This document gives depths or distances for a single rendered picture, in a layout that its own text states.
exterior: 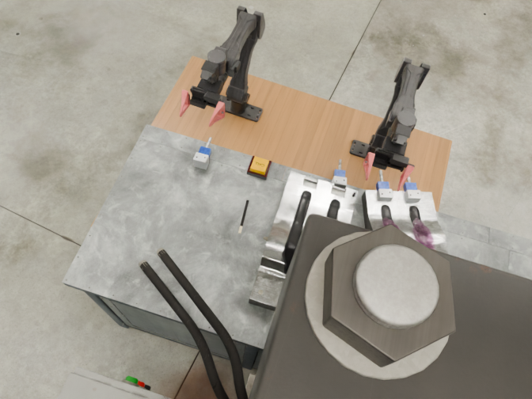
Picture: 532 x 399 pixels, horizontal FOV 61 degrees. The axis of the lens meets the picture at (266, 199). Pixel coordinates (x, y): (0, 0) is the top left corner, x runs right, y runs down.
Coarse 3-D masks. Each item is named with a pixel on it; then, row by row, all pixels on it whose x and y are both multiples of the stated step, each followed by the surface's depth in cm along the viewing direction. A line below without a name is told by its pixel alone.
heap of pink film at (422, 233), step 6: (384, 222) 164; (390, 222) 164; (414, 222) 166; (420, 222) 165; (414, 228) 162; (420, 228) 162; (426, 228) 163; (414, 234) 161; (420, 234) 159; (426, 234) 160; (420, 240) 158; (426, 240) 158; (432, 240) 159; (426, 246) 158; (432, 246) 158
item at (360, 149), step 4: (356, 140) 189; (352, 144) 188; (356, 144) 188; (360, 144) 188; (364, 144) 188; (368, 144) 188; (352, 148) 187; (356, 148) 187; (360, 148) 187; (364, 148) 187; (368, 148) 187; (372, 148) 181; (352, 152) 186; (356, 152) 186; (360, 152) 186; (364, 152) 186; (368, 152) 185; (372, 152) 182; (360, 156) 186; (364, 156) 185
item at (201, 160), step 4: (208, 140) 181; (208, 144) 180; (200, 148) 178; (204, 148) 178; (208, 148) 178; (196, 152) 175; (200, 152) 177; (204, 152) 177; (208, 152) 177; (196, 156) 174; (200, 156) 174; (204, 156) 175; (208, 156) 177; (196, 160) 174; (200, 160) 174; (204, 160) 174; (208, 160) 178; (196, 164) 176; (200, 164) 175; (204, 164) 174; (200, 168) 178; (204, 168) 177
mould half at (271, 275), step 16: (304, 176) 170; (288, 192) 166; (320, 192) 167; (352, 192) 168; (288, 208) 164; (320, 208) 164; (352, 208) 165; (288, 224) 161; (304, 224) 161; (272, 240) 153; (272, 256) 150; (272, 272) 155; (256, 288) 152; (272, 288) 152; (256, 304) 154; (272, 304) 150
